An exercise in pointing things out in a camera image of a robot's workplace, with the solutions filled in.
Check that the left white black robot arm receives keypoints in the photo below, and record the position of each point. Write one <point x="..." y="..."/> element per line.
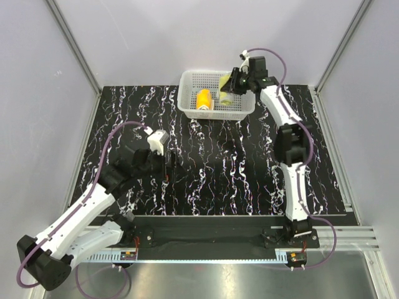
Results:
<point x="48" y="258"/>

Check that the grey and orange towel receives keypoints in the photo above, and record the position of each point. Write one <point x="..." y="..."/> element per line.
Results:
<point x="204" y="100"/>

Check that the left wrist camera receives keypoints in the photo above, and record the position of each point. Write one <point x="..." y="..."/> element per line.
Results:
<point x="157" y="141"/>

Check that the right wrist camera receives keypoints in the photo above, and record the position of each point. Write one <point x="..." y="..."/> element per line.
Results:
<point x="244" y="56"/>

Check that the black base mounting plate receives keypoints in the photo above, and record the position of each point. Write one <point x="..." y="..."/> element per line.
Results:
<point x="226" y="234"/>

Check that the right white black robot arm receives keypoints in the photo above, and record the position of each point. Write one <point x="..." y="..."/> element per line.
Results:
<point x="293" y="146"/>

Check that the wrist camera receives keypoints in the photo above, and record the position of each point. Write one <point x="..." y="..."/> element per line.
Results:
<point x="157" y="141"/>
<point x="244" y="56"/>

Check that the white plastic mesh basket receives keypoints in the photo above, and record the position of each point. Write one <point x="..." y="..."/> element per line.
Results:
<point x="193" y="81"/>

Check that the white slotted cable duct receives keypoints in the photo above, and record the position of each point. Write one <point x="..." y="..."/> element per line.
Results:
<point x="267" y="256"/>

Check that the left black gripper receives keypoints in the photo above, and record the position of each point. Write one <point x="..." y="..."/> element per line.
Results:
<point x="164" y="171"/>

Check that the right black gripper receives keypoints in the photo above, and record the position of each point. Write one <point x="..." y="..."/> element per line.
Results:
<point x="230" y="86"/>

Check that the grey towel yellow frog print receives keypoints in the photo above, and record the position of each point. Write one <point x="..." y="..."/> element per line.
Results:
<point x="225" y="98"/>

